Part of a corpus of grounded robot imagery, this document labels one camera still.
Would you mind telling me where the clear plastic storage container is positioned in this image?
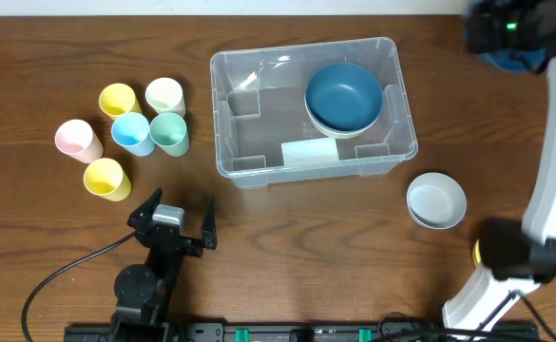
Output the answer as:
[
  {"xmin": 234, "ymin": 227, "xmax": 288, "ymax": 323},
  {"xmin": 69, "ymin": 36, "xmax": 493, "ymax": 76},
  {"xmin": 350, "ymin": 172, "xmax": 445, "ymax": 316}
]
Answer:
[{"xmin": 210, "ymin": 37, "xmax": 418, "ymax": 188}]

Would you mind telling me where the pink cup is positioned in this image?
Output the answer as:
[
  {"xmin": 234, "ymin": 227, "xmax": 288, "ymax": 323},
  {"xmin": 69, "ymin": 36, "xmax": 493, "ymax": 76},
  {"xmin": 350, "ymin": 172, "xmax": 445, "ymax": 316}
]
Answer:
[{"xmin": 54, "ymin": 119, "xmax": 104, "ymax": 163}]

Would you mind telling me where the yellow small bowl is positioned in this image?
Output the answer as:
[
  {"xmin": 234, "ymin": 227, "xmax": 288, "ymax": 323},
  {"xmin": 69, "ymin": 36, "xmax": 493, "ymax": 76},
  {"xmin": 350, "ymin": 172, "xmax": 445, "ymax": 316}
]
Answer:
[{"xmin": 471, "ymin": 239, "xmax": 481, "ymax": 268}]

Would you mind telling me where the left black cable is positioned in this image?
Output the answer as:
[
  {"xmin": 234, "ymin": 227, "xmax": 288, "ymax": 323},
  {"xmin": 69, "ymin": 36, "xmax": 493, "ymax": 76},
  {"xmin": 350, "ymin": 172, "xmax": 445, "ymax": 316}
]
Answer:
[{"xmin": 20, "ymin": 230, "xmax": 139, "ymax": 342}]

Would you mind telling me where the grey small bowl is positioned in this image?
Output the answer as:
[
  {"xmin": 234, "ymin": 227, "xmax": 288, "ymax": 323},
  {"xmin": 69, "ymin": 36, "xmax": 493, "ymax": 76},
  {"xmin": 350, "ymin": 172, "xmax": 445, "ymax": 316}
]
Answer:
[{"xmin": 406, "ymin": 172, "xmax": 467, "ymax": 230}]

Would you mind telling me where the green cup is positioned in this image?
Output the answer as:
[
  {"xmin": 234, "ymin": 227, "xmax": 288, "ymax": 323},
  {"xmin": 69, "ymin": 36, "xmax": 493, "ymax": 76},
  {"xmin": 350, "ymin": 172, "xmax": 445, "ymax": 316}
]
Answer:
[{"xmin": 150, "ymin": 112, "xmax": 190, "ymax": 157}]

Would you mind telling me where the dark blue bowl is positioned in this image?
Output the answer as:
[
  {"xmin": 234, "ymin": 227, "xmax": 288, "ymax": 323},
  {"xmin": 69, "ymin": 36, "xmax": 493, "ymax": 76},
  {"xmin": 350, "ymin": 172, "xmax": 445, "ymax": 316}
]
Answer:
[
  {"xmin": 304, "ymin": 62, "xmax": 384, "ymax": 131},
  {"xmin": 476, "ymin": 49, "xmax": 546, "ymax": 73}
]

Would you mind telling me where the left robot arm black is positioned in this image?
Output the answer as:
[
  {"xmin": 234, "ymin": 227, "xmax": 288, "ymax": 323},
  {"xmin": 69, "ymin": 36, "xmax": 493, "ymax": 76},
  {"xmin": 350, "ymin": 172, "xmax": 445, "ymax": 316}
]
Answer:
[{"xmin": 108, "ymin": 188, "xmax": 218, "ymax": 342}]

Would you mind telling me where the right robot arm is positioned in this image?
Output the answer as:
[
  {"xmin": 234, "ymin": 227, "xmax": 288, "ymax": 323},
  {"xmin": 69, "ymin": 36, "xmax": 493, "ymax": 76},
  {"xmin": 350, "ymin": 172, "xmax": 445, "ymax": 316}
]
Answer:
[{"xmin": 442, "ymin": 0, "xmax": 556, "ymax": 338}]

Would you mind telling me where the black cable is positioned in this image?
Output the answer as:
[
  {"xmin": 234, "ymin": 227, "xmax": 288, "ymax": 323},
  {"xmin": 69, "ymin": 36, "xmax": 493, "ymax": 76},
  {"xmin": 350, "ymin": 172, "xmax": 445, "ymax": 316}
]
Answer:
[
  {"xmin": 519, "ymin": 292, "xmax": 556, "ymax": 342},
  {"xmin": 20, "ymin": 230, "xmax": 139, "ymax": 342}
]

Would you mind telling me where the blue cup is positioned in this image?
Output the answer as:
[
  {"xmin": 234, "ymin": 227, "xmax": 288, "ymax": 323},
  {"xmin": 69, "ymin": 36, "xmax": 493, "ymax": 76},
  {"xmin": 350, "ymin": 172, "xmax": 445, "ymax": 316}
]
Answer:
[{"xmin": 111, "ymin": 112, "xmax": 156, "ymax": 157}]

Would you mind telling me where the yellow cup upper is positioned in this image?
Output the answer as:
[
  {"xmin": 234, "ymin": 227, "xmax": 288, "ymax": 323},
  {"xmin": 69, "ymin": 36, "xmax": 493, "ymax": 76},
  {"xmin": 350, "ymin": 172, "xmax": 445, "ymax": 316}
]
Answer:
[{"xmin": 98, "ymin": 83, "xmax": 143, "ymax": 121}]

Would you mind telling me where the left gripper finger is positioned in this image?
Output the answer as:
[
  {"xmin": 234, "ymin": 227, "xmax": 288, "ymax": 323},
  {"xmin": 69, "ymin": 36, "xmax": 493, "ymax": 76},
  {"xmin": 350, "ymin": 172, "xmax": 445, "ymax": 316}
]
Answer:
[
  {"xmin": 127, "ymin": 187, "xmax": 163, "ymax": 231},
  {"xmin": 201, "ymin": 199, "xmax": 218, "ymax": 250}
]

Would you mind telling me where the yellow cup lower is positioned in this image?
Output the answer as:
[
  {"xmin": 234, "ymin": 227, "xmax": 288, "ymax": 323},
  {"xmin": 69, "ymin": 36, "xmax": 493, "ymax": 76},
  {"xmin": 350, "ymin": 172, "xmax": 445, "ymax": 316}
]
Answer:
[{"xmin": 84, "ymin": 158, "xmax": 131, "ymax": 201}]

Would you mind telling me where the large cream bowl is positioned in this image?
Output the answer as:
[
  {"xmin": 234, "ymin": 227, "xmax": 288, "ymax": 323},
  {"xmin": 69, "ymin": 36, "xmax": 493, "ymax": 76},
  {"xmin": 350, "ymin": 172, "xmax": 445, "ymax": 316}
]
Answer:
[{"xmin": 305, "ymin": 104, "xmax": 380, "ymax": 139}]

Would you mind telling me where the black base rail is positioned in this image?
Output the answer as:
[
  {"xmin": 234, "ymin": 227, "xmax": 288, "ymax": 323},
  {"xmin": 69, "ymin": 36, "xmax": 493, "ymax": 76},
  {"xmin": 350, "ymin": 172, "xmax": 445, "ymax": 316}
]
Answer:
[{"xmin": 63, "ymin": 321, "xmax": 541, "ymax": 342}]

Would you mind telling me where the cream cup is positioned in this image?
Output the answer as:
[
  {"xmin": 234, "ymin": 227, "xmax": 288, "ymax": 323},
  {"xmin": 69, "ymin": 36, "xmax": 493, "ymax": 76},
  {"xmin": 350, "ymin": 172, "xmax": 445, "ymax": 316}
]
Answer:
[{"xmin": 144, "ymin": 77, "xmax": 186, "ymax": 117}]

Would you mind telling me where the yellow cup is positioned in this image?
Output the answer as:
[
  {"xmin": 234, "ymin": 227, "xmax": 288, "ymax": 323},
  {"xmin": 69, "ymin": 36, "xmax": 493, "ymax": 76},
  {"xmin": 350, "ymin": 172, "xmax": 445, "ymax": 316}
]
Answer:
[
  {"xmin": 84, "ymin": 158, "xmax": 131, "ymax": 201},
  {"xmin": 98, "ymin": 83, "xmax": 143, "ymax": 121}
]

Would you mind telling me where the right black cable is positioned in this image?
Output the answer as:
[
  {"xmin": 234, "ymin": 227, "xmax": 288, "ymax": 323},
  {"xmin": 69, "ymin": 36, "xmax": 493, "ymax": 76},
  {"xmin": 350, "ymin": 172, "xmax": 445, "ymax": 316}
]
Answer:
[{"xmin": 519, "ymin": 292, "xmax": 556, "ymax": 342}]

